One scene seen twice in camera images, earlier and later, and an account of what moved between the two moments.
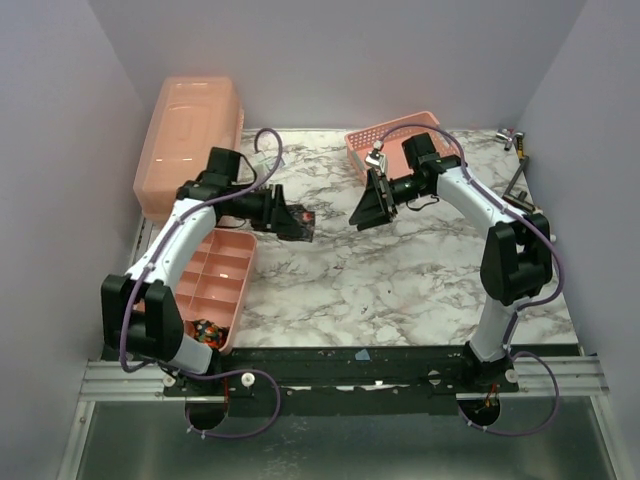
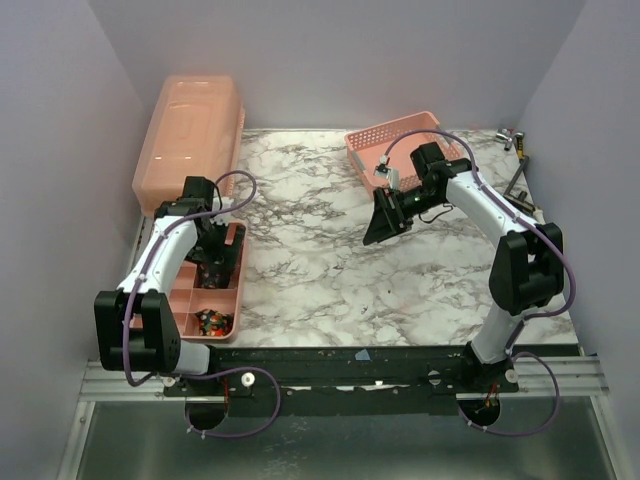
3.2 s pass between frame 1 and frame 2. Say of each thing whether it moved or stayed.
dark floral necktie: moved
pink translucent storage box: stayed
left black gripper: moved
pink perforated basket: stayed
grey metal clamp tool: stayed
